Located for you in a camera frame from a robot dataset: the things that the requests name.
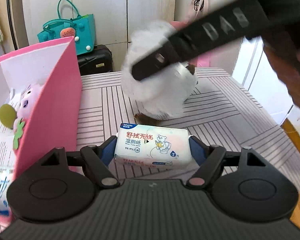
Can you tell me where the small white wipes pack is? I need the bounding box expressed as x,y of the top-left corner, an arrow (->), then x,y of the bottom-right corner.
114,123 -> 193,169

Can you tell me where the white round plush toy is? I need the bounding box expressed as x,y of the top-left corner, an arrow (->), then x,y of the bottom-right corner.
121,21 -> 198,126

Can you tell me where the blue white wet wipes pack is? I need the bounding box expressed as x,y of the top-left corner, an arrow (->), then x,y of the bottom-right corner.
0,122 -> 16,216

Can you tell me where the right hand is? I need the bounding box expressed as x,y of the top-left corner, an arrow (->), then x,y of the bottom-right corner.
263,44 -> 300,108

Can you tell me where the striped pink bed sheet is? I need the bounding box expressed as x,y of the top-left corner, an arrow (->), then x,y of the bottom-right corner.
0,67 -> 300,233

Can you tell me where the pink storage box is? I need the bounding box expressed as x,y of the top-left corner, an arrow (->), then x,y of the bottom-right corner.
0,37 -> 82,230

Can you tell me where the white door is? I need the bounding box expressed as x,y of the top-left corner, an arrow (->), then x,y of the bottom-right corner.
232,37 -> 293,125

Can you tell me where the pink paper shopping bag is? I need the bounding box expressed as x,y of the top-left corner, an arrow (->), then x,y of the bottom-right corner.
169,0 -> 212,68

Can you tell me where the green felt plush piece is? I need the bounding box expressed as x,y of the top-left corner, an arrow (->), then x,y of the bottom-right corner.
13,118 -> 25,150

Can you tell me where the black suitcase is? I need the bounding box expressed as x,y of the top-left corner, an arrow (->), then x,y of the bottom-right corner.
77,45 -> 113,76

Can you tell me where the teal felt tote bag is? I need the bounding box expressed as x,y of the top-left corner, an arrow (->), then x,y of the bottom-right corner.
37,0 -> 96,55

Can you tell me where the white wardrobe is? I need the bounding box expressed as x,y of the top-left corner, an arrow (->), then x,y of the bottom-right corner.
15,0 -> 175,71

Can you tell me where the black clothes rack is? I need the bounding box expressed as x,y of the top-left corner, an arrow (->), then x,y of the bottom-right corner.
6,0 -> 19,50

